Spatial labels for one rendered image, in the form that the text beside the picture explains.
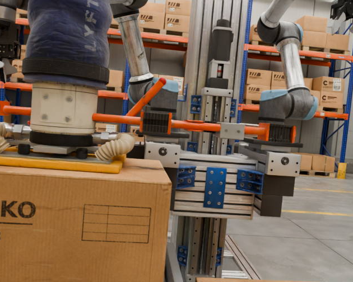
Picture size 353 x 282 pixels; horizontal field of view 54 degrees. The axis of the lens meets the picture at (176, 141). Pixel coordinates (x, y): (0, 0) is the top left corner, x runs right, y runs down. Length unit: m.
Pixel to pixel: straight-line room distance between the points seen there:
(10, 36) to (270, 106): 1.06
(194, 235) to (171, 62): 8.13
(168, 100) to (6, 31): 0.65
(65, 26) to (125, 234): 0.51
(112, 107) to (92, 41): 8.55
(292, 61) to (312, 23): 7.59
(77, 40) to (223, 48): 0.88
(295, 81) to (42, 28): 1.18
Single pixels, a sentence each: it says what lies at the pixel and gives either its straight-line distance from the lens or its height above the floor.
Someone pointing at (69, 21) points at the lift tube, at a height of 1.31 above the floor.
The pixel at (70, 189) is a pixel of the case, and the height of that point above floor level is 0.92.
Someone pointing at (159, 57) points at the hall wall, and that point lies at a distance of 9.57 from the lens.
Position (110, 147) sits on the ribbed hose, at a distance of 0.87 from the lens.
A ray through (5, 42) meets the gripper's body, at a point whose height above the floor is 1.30.
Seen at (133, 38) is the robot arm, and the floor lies 1.43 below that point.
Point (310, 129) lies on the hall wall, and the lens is 10.56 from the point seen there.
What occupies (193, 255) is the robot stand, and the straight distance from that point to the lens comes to 1.72.
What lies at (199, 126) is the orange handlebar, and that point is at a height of 1.08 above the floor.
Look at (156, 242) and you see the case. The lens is 0.83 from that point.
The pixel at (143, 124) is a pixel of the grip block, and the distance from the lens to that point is 0.93.
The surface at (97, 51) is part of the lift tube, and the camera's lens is 0.94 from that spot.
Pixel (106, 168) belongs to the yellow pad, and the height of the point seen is 0.96.
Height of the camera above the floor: 1.09
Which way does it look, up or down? 3 degrees down
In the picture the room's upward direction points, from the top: 5 degrees clockwise
